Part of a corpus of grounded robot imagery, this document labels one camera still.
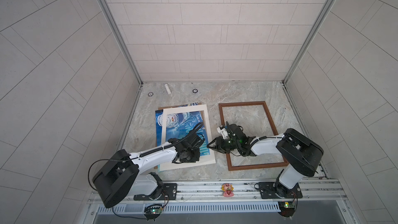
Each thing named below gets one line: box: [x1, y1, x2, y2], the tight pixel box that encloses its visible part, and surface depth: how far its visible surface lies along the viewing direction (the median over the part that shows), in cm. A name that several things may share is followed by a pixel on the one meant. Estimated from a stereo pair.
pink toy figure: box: [221, 183, 235, 198], surface depth 72 cm
